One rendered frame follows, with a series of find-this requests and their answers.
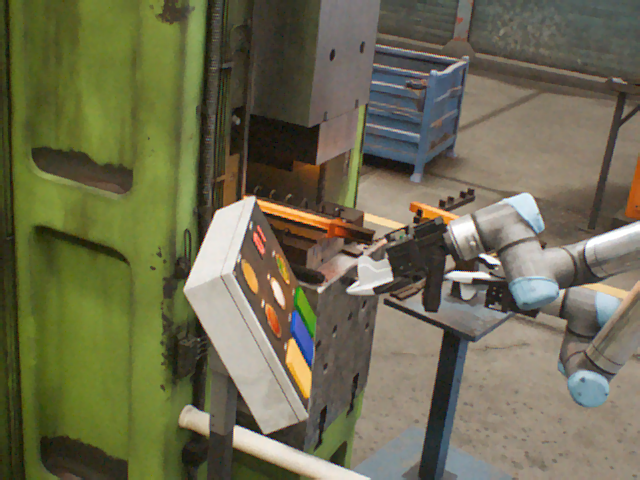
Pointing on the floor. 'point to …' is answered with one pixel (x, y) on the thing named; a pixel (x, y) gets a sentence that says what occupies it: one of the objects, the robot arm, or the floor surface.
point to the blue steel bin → (414, 106)
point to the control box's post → (221, 426)
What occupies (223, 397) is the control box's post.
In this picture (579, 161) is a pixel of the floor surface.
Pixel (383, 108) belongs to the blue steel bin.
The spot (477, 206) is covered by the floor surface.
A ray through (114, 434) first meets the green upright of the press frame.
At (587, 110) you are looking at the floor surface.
